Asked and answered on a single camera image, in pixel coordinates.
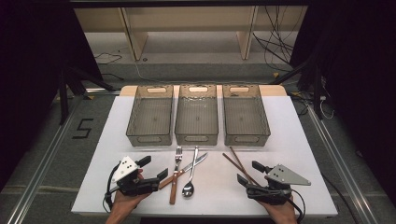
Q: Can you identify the person's right hand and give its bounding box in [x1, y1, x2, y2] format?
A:
[258, 195, 298, 224]

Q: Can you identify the person's left hand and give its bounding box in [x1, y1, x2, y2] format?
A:
[109, 189, 152, 217]

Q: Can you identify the white cable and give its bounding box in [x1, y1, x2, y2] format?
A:
[319, 98, 335, 120]

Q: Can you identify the smoky clear plastic bin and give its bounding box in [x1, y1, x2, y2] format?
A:
[174, 83, 219, 147]
[125, 84, 175, 147]
[221, 83, 272, 147]

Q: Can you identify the wooden-handled metal knife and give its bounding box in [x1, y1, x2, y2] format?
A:
[158, 151, 209, 190]

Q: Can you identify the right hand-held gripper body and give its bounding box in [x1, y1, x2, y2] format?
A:
[246, 163, 312, 206]

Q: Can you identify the wooden-handled metal fork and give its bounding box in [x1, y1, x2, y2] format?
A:
[168, 146, 184, 205]

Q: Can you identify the beige wooden bench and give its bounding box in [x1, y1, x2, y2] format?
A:
[74, 6, 309, 62]

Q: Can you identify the thick black floor cable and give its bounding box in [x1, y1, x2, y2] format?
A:
[320, 173, 358, 224]

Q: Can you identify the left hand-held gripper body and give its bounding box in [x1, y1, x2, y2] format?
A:
[110, 155, 162, 198]

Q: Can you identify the metal spoon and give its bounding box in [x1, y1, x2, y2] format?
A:
[181, 145, 200, 199]

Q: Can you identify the right hand-held gripper black cable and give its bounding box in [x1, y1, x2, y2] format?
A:
[286, 189, 307, 224]

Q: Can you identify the dark curtain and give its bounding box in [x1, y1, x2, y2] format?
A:
[0, 0, 104, 190]
[289, 0, 396, 206]

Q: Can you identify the black metal stand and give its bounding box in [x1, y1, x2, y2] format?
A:
[57, 64, 116, 125]
[270, 55, 325, 120]

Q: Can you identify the metal floor rail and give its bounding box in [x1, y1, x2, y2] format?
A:
[306, 104, 379, 224]
[6, 88, 120, 224]

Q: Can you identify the hanging black cable bundle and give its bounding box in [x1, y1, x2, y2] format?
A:
[251, 5, 300, 73]

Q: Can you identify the white table board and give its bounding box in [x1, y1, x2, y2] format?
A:
[70, 94, 339, 217]

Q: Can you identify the thin black floor cable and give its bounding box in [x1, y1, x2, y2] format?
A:
[93, 51, 125, 82]

